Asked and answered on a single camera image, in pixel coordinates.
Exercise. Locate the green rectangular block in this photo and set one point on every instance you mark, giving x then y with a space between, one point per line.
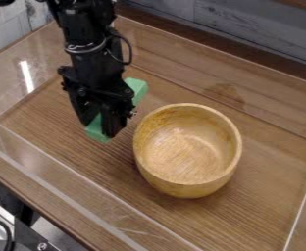
94 129

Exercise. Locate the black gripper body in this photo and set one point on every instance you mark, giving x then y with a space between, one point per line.
95 72

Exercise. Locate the clear acrylic tray wall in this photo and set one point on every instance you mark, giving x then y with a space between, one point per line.
83 183

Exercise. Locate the brown wooden bowl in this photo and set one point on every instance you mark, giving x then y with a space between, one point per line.
188 147

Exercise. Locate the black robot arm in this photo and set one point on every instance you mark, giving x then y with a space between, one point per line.
86 23

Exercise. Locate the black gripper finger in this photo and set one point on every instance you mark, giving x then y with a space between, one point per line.
86 106
115 114

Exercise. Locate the black metal bracket with bolt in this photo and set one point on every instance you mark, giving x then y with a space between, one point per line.
28 240

